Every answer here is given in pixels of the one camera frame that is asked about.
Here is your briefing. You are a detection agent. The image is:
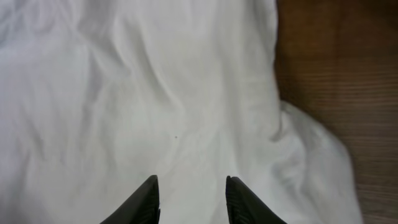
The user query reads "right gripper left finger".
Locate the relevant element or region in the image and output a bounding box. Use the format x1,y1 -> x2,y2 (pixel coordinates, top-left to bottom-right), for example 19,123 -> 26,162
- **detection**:
101,175 -> 160,224

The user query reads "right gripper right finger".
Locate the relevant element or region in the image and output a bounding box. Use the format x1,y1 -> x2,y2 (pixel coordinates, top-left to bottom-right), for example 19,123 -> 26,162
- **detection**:
225,176 -> 287,224

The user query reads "white polo shirt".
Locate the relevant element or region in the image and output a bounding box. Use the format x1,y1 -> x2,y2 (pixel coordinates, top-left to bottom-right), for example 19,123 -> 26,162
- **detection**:
1,0 -> 363,223

